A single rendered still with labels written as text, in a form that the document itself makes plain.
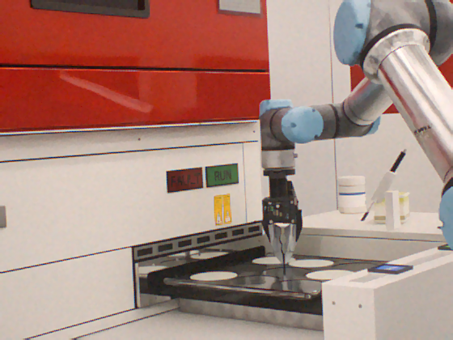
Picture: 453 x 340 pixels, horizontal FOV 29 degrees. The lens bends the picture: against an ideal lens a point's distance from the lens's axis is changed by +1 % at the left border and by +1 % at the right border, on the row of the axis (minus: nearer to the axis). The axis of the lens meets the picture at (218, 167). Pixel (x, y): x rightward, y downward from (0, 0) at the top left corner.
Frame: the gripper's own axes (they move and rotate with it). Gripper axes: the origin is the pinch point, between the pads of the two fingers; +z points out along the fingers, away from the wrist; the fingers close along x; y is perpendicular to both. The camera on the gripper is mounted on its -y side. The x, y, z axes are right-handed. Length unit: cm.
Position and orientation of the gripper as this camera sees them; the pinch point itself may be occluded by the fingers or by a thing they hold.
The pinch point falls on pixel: (284, 257)
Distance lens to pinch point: 197.9
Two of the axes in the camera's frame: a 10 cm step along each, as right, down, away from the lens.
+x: 9.8, -0.4, -1.7
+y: -1.7, 0.6, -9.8
